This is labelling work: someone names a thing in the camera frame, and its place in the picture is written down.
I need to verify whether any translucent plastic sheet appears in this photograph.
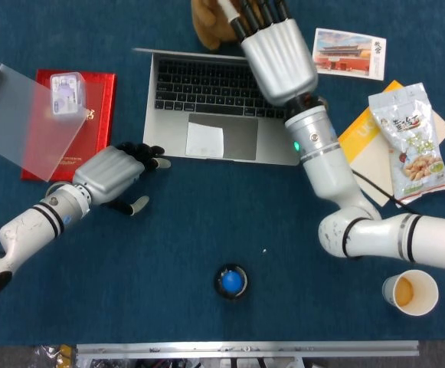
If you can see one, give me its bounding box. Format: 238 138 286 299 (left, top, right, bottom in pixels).
0 61 89 182

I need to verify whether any brown plush toy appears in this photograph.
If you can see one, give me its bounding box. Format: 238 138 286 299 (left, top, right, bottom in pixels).
190 0 246 51

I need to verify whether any yellow and cream booklet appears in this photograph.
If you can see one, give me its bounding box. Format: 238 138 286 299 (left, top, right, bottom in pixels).
336 79 445 209

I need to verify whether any palace photo postcard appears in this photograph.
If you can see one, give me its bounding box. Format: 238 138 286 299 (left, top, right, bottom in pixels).
309 27 388 82

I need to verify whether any paper cup with orange liquid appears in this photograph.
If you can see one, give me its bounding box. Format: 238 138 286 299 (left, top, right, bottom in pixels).
381 269 440 317

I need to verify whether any silver laptop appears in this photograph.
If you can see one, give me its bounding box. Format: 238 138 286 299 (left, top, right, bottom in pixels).
132 48 302 166

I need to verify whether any bundle of dark cables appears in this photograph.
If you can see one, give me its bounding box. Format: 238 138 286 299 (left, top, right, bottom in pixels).
87 358 192 368

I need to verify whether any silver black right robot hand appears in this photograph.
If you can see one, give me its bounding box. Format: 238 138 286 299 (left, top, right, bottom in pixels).
216 0 319 107

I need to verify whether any red certificate book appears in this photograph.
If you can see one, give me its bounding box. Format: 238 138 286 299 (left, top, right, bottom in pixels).
20 68 118 186

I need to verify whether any aluminium profile rail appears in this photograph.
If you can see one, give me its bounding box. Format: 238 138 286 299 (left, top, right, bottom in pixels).
75 340 420 361

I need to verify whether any silver peanut snack bag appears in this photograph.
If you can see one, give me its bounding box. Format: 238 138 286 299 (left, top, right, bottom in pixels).
367 82 445 209

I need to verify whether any clear bag with yellow parts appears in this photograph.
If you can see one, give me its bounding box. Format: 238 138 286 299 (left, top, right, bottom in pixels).
30 344 78 368

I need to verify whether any blue ball in black holder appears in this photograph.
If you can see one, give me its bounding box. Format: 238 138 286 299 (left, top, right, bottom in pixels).
213 263 250 302

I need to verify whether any blue felt table cover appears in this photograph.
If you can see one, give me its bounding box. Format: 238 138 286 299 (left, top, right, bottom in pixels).
0 0 445 346

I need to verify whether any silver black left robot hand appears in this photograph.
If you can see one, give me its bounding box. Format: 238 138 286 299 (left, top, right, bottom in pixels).
72 141 172 217

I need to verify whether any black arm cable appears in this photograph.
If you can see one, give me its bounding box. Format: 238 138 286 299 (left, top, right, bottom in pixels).
350 168 418 215

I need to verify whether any small clear plastic box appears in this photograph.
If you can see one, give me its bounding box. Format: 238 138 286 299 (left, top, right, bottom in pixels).
49 71 88 121

